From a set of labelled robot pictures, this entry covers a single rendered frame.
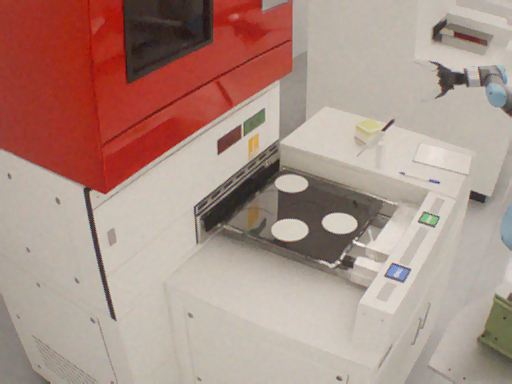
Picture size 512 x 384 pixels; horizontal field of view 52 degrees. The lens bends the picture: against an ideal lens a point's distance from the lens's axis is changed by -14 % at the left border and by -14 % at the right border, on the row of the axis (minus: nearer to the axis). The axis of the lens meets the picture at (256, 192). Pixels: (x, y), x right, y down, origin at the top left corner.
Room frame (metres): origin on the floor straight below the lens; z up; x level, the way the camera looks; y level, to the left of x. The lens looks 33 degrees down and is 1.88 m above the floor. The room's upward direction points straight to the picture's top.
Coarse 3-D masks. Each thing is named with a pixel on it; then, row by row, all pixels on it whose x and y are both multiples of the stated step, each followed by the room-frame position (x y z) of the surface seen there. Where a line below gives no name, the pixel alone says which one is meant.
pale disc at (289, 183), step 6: (288, 174) 1.62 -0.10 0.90; (276, 180) 1.59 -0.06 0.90; (282, 180) 1.59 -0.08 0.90; (288, 180) 1.59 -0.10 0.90; (294, 180) 1.59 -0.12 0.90; (300, 180) 1.59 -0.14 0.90; (276, 186) 1.55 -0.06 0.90; (282, 186) 1.55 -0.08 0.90; (288, 186) 1.55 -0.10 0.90; (294, 186) 1.55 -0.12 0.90; (300, 186) 1.55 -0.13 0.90; (306, 186) 1.55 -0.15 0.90
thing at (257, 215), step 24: (264, 192) 1.52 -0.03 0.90; (288, 192) 1.52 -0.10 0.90; (312, 192) 1.52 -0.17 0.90; (336, 192) 1.52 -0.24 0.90; (240, 216) 1.40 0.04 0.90; (264, 216) 1.40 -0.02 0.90; (288, 216) 1.40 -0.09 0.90; (312, 216) 1.40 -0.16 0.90; (360, 216) 1.39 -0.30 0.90; (312, 240) 1.28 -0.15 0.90; (336, 240) 1.28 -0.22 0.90
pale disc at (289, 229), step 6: (276, 222) 1.37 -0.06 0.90; (282, 222) 1.37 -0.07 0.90; (288, 222) 1.37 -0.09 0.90; (294, 222) 1.37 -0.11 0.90; (300, 222) 1.36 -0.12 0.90; (276, 228) 1.34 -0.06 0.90; (282, 228) 1.34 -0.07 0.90; (288, 228) 1.34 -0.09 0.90; (294, 228) 1.34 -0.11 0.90; (300, 228) 1.34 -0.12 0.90; (306, 228) 1.34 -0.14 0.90; (276, 234) 1.31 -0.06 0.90; (282, 234) 1.31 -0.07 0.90; (288, 234) 1.31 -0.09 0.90; (294, 234) 1.31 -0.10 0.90; (300, 234) 1.31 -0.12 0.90; (306, 234) 1.31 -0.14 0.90; (288, 240) 1.28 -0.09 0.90; (294, 240) 1.28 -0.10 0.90
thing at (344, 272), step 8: (232, 232) 1.40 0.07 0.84; (240, 240) 1.39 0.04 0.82; (248, 240) 1.37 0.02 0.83; (264, 248) 1.34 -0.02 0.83; (272, 248) 1.33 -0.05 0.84; (288, 256) 1.30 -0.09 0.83; (296, 256) 1.29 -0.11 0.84; (304, 264) 1.28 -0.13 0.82; (312, 264) 1.26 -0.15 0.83; (328, 272) 1.24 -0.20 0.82; (336, 272) 1.22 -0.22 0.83; (344, 272) 1.21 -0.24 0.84
